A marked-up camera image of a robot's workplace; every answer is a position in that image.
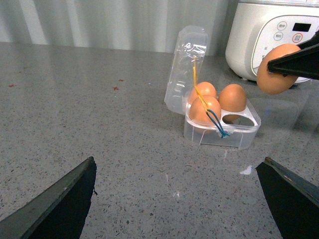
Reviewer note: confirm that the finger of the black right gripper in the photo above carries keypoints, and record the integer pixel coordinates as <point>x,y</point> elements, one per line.
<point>292,200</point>

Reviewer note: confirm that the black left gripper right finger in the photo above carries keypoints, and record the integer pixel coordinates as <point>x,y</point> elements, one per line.
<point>303,63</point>

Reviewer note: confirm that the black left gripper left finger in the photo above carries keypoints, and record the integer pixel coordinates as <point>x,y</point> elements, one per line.
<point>59,212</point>

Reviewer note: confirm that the brown egg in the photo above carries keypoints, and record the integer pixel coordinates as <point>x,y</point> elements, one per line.
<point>274,83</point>
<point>204,88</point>
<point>233,98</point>
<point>198,114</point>

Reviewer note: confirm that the clear plastic egg box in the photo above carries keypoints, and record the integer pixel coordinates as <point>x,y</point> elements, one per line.
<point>241,126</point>

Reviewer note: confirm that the white Joyoung cooker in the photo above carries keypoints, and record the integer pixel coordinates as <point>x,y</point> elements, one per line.
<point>261,25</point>

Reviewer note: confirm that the blue rubber band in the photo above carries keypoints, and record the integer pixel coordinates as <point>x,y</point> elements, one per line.
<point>214,118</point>

